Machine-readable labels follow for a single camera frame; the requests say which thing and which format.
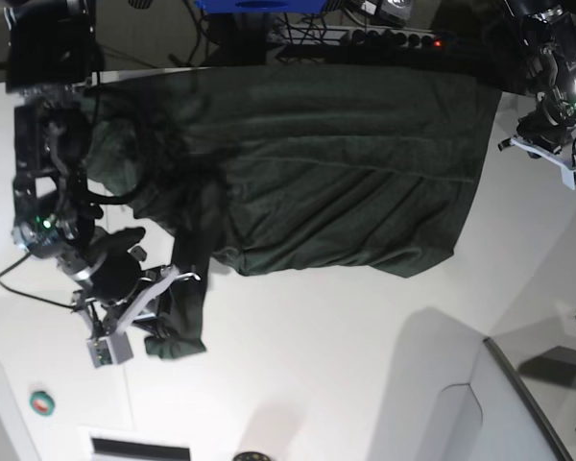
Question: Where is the grey monitor frame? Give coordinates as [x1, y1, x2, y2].
[484, 338, 573, 461]

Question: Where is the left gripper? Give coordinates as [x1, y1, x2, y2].
[497, 103, 576, 190]

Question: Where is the black round knob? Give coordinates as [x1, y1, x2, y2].
[232, 451, 272, 461]

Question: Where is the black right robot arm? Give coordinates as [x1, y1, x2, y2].
[4, 1, 204, 368]

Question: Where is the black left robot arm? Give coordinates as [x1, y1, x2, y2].
[483, 1, 576, 190]

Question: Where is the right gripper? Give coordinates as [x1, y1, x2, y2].
[60, 225, 202, 368]

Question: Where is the dark green t-shirt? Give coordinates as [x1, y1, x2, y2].
[84, 64, 503, 361]

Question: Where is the green red emergency button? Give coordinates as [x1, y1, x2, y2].
[29, 391, 56, 417]

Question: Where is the white power strip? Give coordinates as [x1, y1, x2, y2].
[268, 24, 444, 51]

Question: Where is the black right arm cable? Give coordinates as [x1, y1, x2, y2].
[0, 71, 150, 313]

